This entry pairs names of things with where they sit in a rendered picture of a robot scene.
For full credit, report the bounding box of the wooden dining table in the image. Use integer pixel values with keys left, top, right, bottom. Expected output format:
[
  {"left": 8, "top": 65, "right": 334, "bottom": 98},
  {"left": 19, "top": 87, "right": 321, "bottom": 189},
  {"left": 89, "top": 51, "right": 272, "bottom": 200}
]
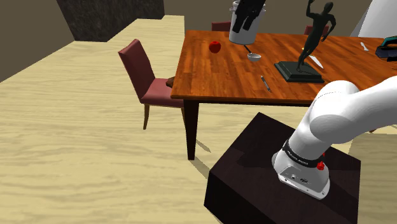
[{"left": 171, "top": 30, "right": 397, "bottom": 161}]

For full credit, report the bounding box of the dark robot stand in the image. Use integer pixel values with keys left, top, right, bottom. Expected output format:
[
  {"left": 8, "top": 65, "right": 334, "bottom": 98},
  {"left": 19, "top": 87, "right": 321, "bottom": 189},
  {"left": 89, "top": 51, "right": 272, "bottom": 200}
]
[{"left": 204, "top": 112, "right": 361, "bottom": 224}]

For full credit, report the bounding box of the red apple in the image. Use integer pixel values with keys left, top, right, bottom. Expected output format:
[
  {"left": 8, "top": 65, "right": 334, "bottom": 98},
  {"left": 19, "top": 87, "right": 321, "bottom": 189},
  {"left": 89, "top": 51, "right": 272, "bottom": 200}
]
[{"left": 208, "top": 40, "right": 222, "bottom": 54}]

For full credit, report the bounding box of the silver ladle with dark handle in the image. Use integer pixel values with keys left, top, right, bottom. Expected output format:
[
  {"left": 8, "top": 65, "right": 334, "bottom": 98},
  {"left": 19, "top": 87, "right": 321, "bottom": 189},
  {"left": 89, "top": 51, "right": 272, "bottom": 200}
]
[{"left": 243, "top": 45, "right": 262, "bottom": 62}]

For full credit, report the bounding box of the white metal pot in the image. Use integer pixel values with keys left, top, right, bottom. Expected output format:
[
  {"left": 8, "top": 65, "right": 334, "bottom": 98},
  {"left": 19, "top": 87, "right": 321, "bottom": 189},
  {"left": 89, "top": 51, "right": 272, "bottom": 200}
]
[{"left": 228, "top": 0, "right": 267, "bottom": 46}]

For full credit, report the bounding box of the dark grey pen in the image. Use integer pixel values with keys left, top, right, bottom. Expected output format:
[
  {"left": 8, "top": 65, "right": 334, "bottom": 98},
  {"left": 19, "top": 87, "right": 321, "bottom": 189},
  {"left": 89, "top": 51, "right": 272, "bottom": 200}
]
[{"left": 260, "top": 75, "right": 272, "bottom": 92}]

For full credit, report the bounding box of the white blade knife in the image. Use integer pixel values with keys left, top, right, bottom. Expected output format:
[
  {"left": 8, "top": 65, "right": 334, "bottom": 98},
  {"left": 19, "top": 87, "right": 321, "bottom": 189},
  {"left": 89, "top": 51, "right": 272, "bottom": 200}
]
[{"left": 301, "top": 46, "right": 324, "bottom": 69}]

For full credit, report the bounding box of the teal and dark clothes iron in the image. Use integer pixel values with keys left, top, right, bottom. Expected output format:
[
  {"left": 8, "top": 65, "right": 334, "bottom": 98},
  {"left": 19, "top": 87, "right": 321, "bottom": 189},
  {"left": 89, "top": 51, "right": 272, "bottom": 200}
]
[{"left": 375, "top": 35, "right": 397, "bottom": 62}]

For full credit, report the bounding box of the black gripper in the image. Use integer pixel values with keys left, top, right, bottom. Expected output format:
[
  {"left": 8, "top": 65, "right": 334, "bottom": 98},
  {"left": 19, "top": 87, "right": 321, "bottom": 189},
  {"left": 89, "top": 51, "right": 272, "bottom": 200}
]
[{"left": 232, "top": 0, "right": 267, "bottom": 34}]

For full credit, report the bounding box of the black human figure statue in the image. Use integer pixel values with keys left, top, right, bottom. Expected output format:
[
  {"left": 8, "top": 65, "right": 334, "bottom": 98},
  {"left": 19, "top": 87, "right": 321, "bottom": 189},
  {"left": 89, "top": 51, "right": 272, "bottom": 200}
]
[{"left": 274, "top": 0, "right": 337, "bottom": 83}]

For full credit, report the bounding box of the maroon dining chair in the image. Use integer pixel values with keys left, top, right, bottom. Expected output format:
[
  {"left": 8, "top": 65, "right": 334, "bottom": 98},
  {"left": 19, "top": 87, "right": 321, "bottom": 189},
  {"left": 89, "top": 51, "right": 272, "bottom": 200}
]
[
  {"left": 211, "top": 20, "right": 232, "bottom": 32},
  {"left": 118, "top": 38, "right": 186, "bottom": 130},
  {"left": 303, "top": 25, "right": 330, "bottom": 36}
]

